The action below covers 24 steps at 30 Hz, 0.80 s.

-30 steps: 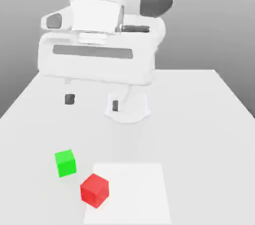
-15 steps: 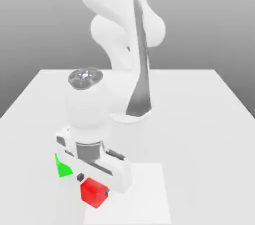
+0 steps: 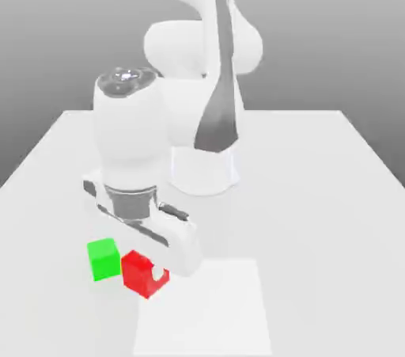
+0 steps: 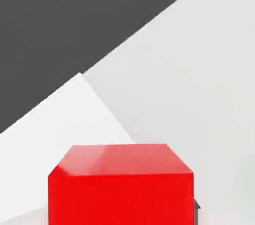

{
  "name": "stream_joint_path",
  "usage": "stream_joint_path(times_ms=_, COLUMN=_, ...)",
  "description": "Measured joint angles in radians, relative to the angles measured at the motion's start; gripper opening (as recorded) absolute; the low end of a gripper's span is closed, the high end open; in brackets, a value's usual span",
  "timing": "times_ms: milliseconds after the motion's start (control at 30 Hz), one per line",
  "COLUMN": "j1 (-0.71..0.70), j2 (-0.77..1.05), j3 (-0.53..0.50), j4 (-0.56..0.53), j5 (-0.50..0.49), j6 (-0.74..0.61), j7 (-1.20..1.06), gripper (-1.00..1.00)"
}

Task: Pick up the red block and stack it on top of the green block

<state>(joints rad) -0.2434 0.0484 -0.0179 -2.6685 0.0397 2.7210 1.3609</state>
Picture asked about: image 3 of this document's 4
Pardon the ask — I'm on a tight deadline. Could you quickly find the small green cube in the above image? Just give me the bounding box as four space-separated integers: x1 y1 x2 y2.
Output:
86 237 123 283

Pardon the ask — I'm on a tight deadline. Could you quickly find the small red cube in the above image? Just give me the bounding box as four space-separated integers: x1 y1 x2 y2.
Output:
120 249 170 300

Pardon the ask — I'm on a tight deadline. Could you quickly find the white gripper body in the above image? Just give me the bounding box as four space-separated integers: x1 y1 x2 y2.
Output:
92 200 203 278

